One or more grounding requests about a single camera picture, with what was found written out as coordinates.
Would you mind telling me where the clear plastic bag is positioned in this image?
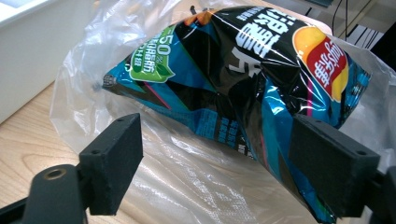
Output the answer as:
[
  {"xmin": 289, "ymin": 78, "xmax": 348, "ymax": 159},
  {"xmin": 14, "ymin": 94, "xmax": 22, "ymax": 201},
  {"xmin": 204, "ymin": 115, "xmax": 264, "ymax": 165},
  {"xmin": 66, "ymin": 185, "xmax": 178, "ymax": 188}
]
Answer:
[{"xmin": 49, "ymin": 0, "xmax": 396, "ymax": 224}]

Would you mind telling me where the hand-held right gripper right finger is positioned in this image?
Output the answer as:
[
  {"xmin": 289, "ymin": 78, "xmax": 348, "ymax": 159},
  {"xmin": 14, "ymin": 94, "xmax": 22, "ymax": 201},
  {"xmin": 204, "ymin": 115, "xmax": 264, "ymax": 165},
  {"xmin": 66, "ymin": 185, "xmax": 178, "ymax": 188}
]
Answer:
[{"xmin": 288, "ymin": 114, "xmax": 381, "ymax": 219}]

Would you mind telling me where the white plastic box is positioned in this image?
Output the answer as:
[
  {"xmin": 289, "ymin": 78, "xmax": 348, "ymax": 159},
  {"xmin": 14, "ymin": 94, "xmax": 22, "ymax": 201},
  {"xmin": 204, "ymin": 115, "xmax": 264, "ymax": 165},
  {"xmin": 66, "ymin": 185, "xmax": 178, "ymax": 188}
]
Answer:
[{"xmin": 0, "ymin": 0, "xmax": 96, "ymax": 124}]

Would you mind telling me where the black cable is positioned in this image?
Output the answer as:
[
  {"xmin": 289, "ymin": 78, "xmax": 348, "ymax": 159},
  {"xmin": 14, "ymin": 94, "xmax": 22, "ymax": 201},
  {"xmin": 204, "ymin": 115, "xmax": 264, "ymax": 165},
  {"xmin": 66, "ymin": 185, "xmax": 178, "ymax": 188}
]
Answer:
[{"xmin": 331, "ymin": 0, "xmax": 344, "ymax": 35}]

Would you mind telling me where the black and blue chip bag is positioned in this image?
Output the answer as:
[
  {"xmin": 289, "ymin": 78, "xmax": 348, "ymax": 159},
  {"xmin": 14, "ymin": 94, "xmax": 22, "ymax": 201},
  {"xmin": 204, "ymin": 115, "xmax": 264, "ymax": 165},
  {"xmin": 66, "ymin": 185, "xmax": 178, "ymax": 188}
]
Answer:
[{"xmin": 101, "ymin": 6, "xmax": 372, "ymax": 224}]

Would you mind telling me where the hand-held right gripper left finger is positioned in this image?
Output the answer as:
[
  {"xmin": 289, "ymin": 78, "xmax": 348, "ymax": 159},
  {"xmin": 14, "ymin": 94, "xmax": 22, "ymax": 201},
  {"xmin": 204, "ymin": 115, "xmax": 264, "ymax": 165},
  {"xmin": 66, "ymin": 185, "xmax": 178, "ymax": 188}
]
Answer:
[{"xmin": 78, "ymin": 113, "xmax": 145, "ymax": 217}]

